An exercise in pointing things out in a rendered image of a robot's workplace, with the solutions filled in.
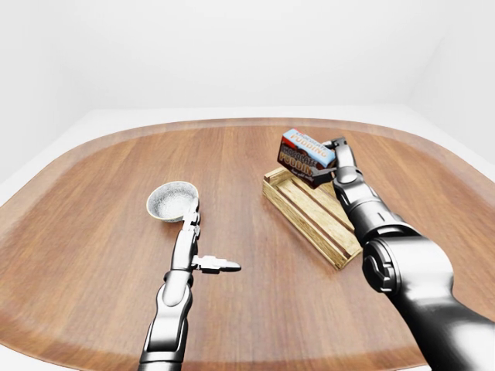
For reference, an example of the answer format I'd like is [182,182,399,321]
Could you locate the wooden slat tray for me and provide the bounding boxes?
[262,166,364,271]

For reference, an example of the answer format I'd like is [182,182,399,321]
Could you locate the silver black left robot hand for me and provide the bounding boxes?
[156,199,242,312]

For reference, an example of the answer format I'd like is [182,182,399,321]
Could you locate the chocolate pudding box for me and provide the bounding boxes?
[276,128,337,190]

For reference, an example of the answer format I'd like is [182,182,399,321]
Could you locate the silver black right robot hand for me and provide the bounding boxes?
[310,135,370,209]

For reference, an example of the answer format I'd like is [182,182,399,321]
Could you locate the white speckled bowl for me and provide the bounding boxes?
[145,181,200,225]

